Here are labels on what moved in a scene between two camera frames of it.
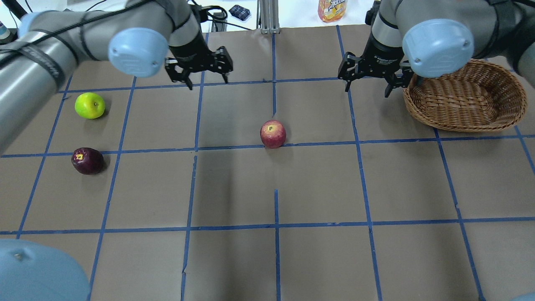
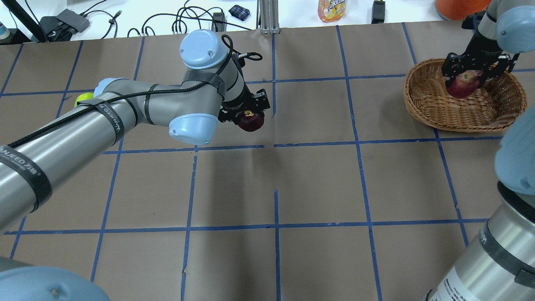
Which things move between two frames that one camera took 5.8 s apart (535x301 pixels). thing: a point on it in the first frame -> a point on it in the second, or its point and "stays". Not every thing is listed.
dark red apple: (87, 161) -> (250, 121)
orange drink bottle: (331, 11) stays
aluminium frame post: (269, 16) stays
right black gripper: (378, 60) -> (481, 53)
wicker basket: (482, 96) stays
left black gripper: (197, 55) -> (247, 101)
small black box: (240, 12) stays
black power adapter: (220, 23) stays
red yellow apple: (273, 133) -> (462, 85)
